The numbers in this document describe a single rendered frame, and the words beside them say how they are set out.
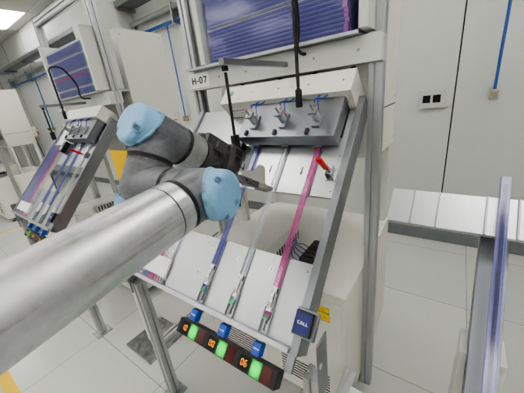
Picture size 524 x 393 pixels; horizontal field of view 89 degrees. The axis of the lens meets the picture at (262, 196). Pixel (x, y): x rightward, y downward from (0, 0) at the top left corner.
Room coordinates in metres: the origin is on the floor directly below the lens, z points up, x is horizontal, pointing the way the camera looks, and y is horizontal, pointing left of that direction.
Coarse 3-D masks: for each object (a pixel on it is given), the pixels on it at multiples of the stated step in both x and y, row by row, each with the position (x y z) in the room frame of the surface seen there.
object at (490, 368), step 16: (496, 224) 0.38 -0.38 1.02; (496, 240) 0.36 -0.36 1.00; (496, 256) 0.34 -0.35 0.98; (496, 272) 0.33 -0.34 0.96; (496, 288) 0.31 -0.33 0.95; (496, 304) 0.30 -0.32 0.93; (496, 320) 0.28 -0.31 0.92; (496, 336) 0.27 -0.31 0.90; (496, 352) 0.26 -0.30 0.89; (496, 368) 0.25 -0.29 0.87
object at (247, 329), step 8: (136, 272) 0.79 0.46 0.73; (144, 280) 0.75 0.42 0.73; (152, 280) 0.74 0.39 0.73; (160, 288) 0.70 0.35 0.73; (168, 288) 0.69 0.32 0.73; (176, 296) 0.65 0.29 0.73; (184, 296) 0.64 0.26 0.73; (192, 304) 0.61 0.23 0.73; (200, 304) 0.60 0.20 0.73; (208, 312) 0.57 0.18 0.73; (216, 312) 0.56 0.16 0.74; (224, 320) 0.54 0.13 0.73; (232, 320) 0.53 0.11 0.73; (240, 328) 0.50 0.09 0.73; (248, 328) 0.50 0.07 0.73; (256, 336) 0.48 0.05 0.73; (264, 336) 0.47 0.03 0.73; (272, 344) 0.45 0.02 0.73; (280, 344) 0.44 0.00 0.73; (288, 352) 0.43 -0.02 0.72
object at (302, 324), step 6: (300, 312) 0.45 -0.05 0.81; (300, 318) 0.44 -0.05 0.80; (306, 318) 0.44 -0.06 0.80; (294, 324) 0.44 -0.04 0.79; (300, 324) 0.44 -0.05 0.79; (306, 324) 0.43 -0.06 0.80; (294, 330) 0.43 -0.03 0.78; (300, 330) 0.43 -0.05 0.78; (306, 330) 0.42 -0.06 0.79; (306, 336) 0.42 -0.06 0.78
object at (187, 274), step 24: (192, 240) 0.79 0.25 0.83; (216, 240) 0.74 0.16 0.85; (192, 264) 0.73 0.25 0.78; (240, 264) 0.65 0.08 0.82; (264, 264) 0.61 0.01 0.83; (288, 264) 0.58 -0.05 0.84; (312, 264) 0.55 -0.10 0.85; (192, 288) 0.67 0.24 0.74; (216, 288) 0.63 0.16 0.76; (264, 288) 0.57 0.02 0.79; (288, 288) 0.54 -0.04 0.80; (240, 312) 0.55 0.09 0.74; (264, 312) 0.52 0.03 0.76; (288, 312) 0.50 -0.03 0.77; (288, 336) 0.46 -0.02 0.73
